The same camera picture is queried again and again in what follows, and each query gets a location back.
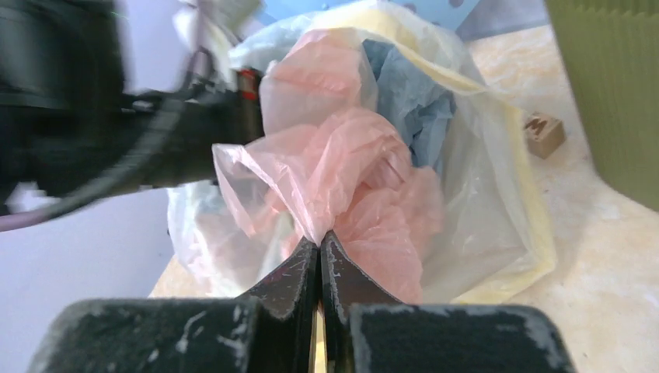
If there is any small wooden letter block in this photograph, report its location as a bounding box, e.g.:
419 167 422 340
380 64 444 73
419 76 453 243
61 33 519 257
524 113 567 159

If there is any olive green mesh trash bin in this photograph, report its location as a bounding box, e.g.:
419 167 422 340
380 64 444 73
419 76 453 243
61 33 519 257
545 0 658 211

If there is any pink plastic trash bag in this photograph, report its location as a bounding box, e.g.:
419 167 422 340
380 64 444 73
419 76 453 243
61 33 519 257
212 29 444 303

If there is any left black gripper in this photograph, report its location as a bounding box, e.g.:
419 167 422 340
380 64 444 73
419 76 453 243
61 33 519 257
1 1 264 217

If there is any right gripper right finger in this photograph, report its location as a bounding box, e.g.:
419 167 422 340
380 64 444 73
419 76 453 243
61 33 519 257
319 232 575 372

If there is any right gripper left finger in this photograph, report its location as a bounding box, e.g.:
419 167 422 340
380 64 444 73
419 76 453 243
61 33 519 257
29 240 319 372

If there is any blue plastic bag inside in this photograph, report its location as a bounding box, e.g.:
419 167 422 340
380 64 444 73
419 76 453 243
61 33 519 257
363 40 455 175

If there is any large clear yellow-rimmed plastic bag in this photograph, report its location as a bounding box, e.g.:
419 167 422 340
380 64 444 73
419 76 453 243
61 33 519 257
168 1 556 303

